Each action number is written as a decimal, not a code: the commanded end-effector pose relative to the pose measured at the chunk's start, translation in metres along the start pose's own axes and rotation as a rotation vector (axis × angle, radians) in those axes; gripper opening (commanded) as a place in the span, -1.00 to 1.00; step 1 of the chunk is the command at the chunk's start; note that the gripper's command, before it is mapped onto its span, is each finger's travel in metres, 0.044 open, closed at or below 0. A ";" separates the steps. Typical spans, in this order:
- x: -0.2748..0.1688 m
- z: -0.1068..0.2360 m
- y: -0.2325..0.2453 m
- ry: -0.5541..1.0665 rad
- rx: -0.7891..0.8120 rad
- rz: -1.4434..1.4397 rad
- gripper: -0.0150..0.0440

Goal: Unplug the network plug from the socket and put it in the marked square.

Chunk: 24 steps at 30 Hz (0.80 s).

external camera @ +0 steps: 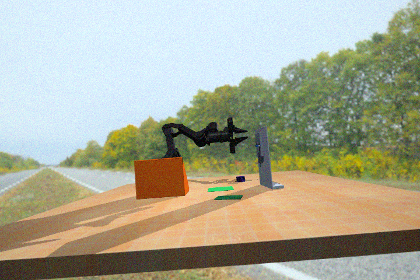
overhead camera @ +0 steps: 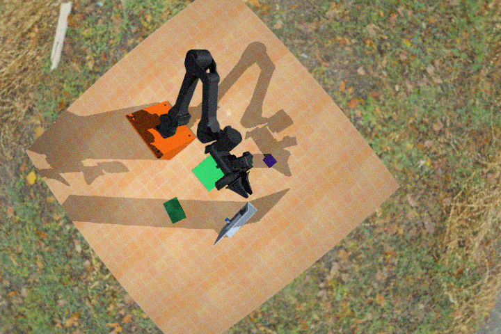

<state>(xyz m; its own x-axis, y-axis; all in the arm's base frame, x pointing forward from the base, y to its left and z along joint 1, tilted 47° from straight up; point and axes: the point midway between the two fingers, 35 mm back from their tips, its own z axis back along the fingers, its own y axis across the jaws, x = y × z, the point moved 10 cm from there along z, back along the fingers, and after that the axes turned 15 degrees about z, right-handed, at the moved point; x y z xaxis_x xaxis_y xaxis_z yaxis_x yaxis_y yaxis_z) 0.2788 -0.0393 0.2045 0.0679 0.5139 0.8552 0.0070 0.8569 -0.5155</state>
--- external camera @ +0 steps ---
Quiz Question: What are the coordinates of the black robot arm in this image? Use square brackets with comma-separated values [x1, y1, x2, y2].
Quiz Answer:
[162, 122, 219, 159]

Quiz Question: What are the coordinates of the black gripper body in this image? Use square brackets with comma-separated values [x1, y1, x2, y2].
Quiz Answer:
[218, 117, 236, 153]

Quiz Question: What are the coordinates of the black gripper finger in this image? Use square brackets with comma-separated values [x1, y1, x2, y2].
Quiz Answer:
[234, 125, 248, 134]
[235, 136, 248, 145]

